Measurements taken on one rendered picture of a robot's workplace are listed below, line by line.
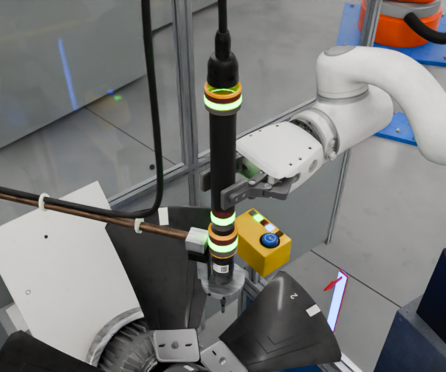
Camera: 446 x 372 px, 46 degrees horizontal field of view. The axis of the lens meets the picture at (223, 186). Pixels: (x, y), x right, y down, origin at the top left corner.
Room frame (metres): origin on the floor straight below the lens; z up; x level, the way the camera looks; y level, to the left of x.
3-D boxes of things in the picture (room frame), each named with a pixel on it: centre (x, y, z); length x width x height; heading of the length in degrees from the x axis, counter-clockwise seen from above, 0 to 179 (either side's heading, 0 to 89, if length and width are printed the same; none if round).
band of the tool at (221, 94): (0.52, 0.00, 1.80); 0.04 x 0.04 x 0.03
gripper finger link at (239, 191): (0.51, -0.03, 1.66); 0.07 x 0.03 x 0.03; 129
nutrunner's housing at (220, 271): (0.52, 0.00, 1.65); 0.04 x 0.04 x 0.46
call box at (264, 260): (0.98, -0.10, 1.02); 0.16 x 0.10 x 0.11; 39
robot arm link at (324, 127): (0.63, -0.13, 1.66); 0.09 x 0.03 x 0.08; 39
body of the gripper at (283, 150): (0.59, -0.08, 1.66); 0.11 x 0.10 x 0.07; 129
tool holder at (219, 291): (0.53, 0.01, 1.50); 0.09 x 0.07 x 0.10; 74
